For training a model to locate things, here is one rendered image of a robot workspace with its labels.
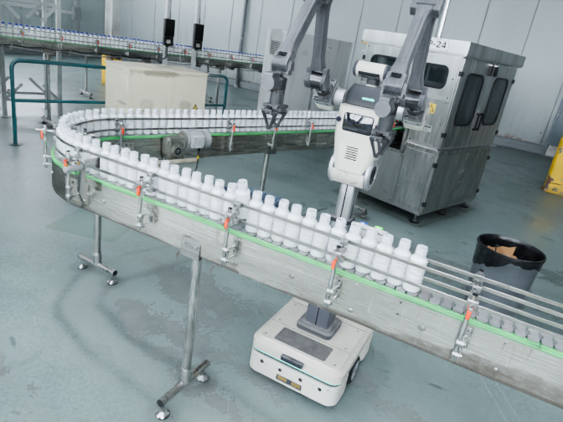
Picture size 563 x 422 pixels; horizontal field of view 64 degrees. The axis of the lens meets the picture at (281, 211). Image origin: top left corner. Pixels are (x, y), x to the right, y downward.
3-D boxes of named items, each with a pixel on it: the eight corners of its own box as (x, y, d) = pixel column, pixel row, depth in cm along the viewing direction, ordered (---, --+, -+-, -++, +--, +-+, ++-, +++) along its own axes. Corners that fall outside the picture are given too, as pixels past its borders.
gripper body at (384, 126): (395, 135, 167) (400, 115, 165) (387, 138, 159) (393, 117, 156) (378, 131, 170) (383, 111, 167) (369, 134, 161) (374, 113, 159)
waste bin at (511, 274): (447, 325, 329) (474, 246, 306) (456, 299, 367) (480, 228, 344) (514, 351, 311) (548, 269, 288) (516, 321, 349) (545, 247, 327)
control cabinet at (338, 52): (315, 136, 923) (333, 38, 856) (333, 143, 891) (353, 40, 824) (286, 138, 866) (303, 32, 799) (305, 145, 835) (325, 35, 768)
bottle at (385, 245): (369, 271, 165) (379, 230, 159) (384, 275, 164) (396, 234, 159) (369, 279, 159) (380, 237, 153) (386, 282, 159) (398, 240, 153)
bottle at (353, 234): (346, 260, 170) (355, 220, 165) (358, 267, 166) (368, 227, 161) (335, 263, 167) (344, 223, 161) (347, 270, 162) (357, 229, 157)
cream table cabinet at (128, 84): (176, 149, 664) (182, 66, 622) (200, 162, 624) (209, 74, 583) (102, 153, 588) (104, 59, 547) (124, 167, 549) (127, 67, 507)
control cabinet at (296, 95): (283, 138, 861) (301, 31, 794) (302, 145, 829) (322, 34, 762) (250, 140, 805) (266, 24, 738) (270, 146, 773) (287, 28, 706)
